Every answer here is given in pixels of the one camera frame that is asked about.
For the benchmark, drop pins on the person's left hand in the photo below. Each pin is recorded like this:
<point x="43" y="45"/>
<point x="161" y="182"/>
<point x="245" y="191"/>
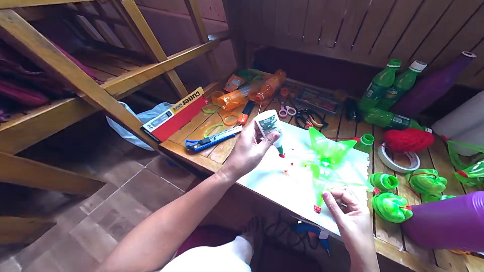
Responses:
<point x="245" y="153"/>

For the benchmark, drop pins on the person's right hand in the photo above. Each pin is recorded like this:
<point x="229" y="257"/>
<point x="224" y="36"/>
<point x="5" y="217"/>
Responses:
<point x="351" y="215"/>

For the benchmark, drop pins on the person's right fingers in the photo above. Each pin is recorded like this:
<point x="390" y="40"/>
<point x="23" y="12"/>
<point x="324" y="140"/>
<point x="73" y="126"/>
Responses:
<point x="346" y="194"/>

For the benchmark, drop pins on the person's right thumb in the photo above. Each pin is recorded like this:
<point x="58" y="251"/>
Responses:
<point x="332" y="204"/>

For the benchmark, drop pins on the person's left thumb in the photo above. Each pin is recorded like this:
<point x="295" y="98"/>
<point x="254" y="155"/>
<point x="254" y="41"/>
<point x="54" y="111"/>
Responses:
<point x="269" y="140"/>

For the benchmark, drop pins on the person's left fingers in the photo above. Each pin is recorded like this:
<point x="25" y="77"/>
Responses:
<point x="255" y="126"/>

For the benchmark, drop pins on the white glue bottle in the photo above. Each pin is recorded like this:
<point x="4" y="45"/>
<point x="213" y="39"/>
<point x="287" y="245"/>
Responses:
<point x="269" y="122"/>

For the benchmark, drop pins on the green plastic bottle flower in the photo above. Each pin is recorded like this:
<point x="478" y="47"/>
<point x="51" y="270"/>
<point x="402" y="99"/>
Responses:
<point x="327" y="149"/>

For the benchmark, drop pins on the person's left forearm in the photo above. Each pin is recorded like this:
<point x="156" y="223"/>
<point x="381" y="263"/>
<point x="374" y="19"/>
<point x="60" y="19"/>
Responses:
<point x="170" y="226"/>

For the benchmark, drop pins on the person's right forearm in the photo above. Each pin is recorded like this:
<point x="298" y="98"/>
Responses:
<point x="363" y="260"/>

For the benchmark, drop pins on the black orange marker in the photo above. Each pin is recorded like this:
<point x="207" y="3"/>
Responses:
<point x="247" y="110"/>

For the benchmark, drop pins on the blue glue gun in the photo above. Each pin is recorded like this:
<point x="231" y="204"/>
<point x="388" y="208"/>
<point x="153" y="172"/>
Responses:
<point x="314" y="231"/>

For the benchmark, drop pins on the orange cut bottle piece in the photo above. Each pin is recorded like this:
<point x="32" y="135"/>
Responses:
<point x="233" y="100"/>

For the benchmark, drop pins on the green cut bottle neck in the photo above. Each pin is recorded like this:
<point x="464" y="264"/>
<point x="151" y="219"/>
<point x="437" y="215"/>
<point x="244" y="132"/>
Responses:
<point x="382" y="181"/>

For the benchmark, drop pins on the orange bottle cap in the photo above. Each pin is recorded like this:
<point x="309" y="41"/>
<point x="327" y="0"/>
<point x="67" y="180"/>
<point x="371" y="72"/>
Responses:
<point x="284" y="92"/>

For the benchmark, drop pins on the green bottle base, red tip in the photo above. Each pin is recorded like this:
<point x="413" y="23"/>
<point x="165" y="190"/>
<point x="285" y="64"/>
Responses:
<point x="389" y="208"/>

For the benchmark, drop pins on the white paper sheet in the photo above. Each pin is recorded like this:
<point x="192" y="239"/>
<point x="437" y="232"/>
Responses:
<point x="279" y="185"/>

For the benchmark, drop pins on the orange plastic bottle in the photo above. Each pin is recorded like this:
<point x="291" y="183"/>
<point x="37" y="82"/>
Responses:
<point x="273" y="84"/>

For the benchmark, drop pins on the blue utility knife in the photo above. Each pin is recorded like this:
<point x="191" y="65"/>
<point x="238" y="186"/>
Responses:
<point x="211" y="141"/>

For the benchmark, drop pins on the orange sachet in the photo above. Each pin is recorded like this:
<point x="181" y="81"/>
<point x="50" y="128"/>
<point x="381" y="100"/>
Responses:
<point x="233" y="83"/>

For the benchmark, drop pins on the green plastic scraps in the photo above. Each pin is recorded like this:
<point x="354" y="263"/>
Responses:
<point x="251" y="76"/>

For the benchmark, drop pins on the black yellow pliers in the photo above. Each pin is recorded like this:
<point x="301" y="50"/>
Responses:
<point x="321" y="119"/>

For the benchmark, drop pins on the small green bottle neck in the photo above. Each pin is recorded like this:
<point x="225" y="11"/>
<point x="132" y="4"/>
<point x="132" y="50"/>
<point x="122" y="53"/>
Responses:
<point x="366" y="141"/>

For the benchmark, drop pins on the wooden slatted table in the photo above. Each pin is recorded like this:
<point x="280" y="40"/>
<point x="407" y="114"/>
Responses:
<point x="208" y="158"/>

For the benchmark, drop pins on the clear plastic case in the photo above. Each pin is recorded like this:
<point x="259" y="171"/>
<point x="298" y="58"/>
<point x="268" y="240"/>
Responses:
<point x="317" y="102"/>

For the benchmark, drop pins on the white tape roll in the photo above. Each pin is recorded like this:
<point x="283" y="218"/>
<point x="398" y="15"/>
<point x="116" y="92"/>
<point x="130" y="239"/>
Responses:
<point x="400" y="166"/>

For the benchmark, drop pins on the red yellow cutter packaging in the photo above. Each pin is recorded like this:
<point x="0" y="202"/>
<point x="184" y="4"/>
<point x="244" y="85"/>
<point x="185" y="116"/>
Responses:
<point x="177" y="120"/>

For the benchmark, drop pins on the red yarn ball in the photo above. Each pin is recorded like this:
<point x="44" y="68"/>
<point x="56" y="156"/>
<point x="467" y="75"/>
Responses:
<point x="408" y="139"/>

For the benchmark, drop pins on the small black bottle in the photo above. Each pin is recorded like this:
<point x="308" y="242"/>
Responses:
<point x="351" y="109"/>

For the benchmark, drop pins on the green plastic piece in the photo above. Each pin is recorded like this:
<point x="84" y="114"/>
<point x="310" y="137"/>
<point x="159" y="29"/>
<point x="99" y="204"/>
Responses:
<point x="433" y="198"/>

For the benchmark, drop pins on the green bottle with dark label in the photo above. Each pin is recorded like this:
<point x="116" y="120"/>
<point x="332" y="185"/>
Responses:
<point x="389" y="118"/>

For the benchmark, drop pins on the large purple plastic bottle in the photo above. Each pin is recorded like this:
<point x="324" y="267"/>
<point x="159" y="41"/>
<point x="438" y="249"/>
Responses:
<point x="446" y="223"/>

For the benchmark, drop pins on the green bottle without cap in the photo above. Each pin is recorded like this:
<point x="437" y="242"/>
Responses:
<point x="381" y="85"/>

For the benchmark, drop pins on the clear plastic bag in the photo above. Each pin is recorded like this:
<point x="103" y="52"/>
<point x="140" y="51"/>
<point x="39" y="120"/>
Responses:
<point x="140" y="124"/>

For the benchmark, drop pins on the person's legs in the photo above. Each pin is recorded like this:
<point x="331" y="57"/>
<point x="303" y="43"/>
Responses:
<point x="219" y="257"/>

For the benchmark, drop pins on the green bottle, white cap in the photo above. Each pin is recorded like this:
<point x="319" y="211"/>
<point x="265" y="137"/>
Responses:
<point x="404" y="83"/>

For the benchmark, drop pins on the green plastic flower, red tips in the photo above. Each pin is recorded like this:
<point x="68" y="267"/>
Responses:
<point x="472" y="170"/>

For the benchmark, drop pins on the wooden shelf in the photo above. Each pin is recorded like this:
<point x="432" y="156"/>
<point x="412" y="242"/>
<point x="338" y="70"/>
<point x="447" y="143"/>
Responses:
<point x="132" y="82"/>

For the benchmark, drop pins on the white cylindrical roll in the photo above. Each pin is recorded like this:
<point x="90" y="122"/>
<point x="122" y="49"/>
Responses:
<point x="463" y="121"/>

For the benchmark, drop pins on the tall purple bottle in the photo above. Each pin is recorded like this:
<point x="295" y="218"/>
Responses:
<point x="435" y="87"/>

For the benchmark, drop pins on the purple pink cloth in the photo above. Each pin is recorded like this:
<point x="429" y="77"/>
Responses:
<point x="22" y="83"/>

